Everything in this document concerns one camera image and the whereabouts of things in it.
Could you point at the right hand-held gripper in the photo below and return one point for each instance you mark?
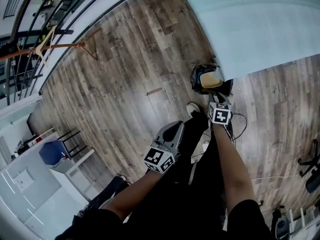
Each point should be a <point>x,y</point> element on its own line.
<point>220,115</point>

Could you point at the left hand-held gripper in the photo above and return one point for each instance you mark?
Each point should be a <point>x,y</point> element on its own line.
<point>160,159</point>

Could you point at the tan bowl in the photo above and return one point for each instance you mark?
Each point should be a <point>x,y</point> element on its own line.
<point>211,80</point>

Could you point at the black bag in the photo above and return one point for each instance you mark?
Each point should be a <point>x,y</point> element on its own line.
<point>196,77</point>
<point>23,147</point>

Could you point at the person's left forearm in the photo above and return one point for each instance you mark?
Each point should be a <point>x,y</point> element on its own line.
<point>135,191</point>

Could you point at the person's right forearm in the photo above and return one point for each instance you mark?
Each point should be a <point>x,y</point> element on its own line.
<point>232,169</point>

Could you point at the person's white shoe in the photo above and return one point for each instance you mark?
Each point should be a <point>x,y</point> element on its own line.
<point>193,108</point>

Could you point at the white power strip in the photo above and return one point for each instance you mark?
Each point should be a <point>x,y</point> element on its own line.
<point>205,147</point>

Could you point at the person's black trousers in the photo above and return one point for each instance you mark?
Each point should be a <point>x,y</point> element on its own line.
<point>190,184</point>

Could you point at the white desk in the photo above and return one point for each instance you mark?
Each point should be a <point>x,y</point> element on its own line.
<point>75,181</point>

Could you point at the person's black shirt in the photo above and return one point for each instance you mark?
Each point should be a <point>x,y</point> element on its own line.
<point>100,226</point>

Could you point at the blue chair black legs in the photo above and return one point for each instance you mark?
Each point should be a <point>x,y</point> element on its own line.
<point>52,151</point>

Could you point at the black office chair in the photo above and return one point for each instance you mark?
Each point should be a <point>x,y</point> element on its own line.
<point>313,181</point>

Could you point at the red white box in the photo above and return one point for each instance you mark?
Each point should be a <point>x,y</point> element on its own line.
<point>38,140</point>

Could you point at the grey round device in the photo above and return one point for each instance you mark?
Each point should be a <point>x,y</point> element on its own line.
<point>282,225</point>

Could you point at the wooden coat rack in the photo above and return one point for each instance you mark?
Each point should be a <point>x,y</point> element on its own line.
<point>60,45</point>

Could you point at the black railing wooden handrail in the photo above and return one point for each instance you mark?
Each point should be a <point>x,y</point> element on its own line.
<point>65,31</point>

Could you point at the white paper notice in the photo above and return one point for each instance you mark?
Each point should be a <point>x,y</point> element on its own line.
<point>23,180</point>

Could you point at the wooden clothes hanger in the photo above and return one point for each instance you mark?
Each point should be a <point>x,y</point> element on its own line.
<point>40,47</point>

